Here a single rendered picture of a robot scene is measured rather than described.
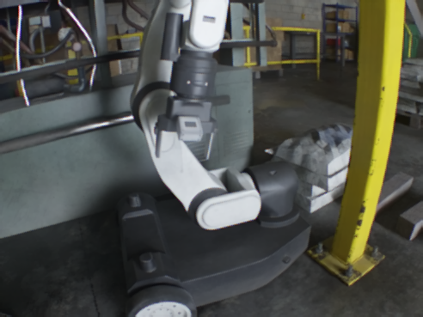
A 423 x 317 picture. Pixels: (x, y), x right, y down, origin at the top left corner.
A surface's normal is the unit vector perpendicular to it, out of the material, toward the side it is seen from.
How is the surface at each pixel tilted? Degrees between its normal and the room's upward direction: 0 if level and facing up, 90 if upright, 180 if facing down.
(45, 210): 90
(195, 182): 90
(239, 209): 90
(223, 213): 90
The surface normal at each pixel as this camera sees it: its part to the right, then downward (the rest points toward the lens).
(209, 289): 0.31, 0.37
